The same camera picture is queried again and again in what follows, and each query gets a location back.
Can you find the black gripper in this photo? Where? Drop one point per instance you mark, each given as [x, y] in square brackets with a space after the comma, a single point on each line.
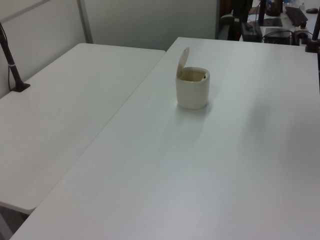
[236, 18]

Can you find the cream trash bin lid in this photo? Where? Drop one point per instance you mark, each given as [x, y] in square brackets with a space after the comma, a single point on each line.
[183, 62]

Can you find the cream plastic trash bin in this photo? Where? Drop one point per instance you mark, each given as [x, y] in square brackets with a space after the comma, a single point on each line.
[192, 96]

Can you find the black box with green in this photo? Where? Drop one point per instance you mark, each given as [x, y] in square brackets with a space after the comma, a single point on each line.
[251, 33]

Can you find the black monitor stand pole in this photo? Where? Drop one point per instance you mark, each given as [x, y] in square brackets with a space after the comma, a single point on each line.
[261, 12]

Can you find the black flat desk pad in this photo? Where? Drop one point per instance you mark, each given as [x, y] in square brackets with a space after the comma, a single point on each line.
[272, 22]

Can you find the black electronics box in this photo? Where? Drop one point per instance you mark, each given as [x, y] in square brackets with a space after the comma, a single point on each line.
[277, 36]

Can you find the black computer keyboard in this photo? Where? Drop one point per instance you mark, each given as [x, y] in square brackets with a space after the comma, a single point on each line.
[296, 15]

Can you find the emergency stop button box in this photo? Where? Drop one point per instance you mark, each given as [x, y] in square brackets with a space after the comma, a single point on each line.
[301, 31]

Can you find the dark computer mouse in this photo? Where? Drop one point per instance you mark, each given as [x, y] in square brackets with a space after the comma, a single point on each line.
[312, 10]

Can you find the white folding table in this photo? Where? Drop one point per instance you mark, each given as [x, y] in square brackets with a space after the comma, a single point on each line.
[62, 112]

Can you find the white zip tie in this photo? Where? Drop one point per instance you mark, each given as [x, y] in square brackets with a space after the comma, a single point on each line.
[12, 65]

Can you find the grey partition end post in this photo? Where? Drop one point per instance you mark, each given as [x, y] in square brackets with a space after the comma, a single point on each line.
[217, 20]

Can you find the black clamped camera pole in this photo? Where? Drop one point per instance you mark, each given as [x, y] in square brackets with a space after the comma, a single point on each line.
[314, 37]
[12, 67]

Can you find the grey partition corner post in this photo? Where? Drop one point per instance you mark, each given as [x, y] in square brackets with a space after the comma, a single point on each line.
[86, 25]

